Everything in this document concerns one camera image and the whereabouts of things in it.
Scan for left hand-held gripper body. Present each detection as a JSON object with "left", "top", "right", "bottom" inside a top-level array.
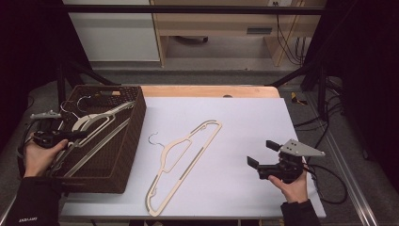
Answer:
[{"left": 30, "top": 110, "right": 69, "bottom": 149}]

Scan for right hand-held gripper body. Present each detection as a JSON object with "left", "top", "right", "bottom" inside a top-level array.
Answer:
[{"left": 257, "top": 138, "right": 327, "bottom": 185}]

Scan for beige clothes hanger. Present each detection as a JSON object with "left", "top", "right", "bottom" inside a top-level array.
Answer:
[
  {"left": 59, "top": 99, "right": 136, "bottom": 149},
  {"left": 145, "top": 119, "right": 223, "bottom": 218},
  {"left": 46, "top": 95, "right": 131, "bottom": 179}
]

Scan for brown woven basket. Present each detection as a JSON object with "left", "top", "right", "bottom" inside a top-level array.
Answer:
[{"left": 17, "top": 84, "right": 148, "bottom": 194}]

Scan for person's left hand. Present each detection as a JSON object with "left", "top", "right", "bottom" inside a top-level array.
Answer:
[{"left": 23, "top": 139, "right": 70, "bottom": 178}]

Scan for person's right hand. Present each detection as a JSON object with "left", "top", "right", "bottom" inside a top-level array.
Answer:
[{"left": 267, "top": 172, "right": 309, "bottom": 204}]

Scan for white table mat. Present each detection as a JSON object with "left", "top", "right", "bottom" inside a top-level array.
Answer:
[{"left": 59, "top": 96, "right": 327, "bottom": 219}]

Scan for yellow and black tool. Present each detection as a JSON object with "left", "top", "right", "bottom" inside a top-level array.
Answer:
[{"left": 290, "top": 91, "right": 309, "bottom": 106}]

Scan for black metal stand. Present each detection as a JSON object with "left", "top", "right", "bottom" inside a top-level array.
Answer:
[
  {"left": 265, "top": 57, "right": 329, "bottom": 118},
  {"left": 56, "top": 58, "right": 121, "bottom": 111}
]

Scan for black curtain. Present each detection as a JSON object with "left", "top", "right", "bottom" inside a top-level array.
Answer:
[
  {"left": 0, "top": 0, "right": 93, "bottom": 152},
  {"left": 300, "top": 0, "right": 399, "bottom": 194}
]

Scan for white cabinet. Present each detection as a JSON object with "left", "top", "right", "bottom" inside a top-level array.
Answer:
[{"left": 62, "top": 0, "right": 161, "bottom": 62}]

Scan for light wooden desk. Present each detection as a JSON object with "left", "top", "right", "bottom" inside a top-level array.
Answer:
[{"left": 150, "top": 0, "right": 325, "bottom": 68}]

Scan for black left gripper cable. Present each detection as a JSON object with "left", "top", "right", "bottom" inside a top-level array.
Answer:
[{"left": 16, "top": 120, "right": 40, "bottom": 158}]

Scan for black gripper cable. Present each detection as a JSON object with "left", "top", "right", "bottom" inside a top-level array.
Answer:
[
  {"left": 302, "top": 163, "right": 348, "bottom": 205},
  {"left": 16, "top": 120, "right": 40, "bottom": 158}
]

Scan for black floor cables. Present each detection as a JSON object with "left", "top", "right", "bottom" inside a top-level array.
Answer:
[{"left": 294, "top": 74, "right": 345, "bottom": 150}]

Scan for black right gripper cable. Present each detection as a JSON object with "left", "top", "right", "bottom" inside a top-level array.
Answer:
[{"left": 302, "top": 163, "right": 348, "bottom": 205}]

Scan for aluminium rail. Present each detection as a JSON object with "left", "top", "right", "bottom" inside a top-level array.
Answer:
[
  {"left": 0, "top": 196, "right": 17, "bottom": 226},
  {"left": 305, "top": 93, "right": 379, "bottom": 226}
]

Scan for bundle of hanging cables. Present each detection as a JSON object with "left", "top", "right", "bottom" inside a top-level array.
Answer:
[{"left": 273, "top": 1, "right": 305, "bottom": 66}]

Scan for black horizontal frame bar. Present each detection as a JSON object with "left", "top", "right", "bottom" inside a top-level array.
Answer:
[{"left": 62, "top": 4, "right": 325, "bottom": 15}]

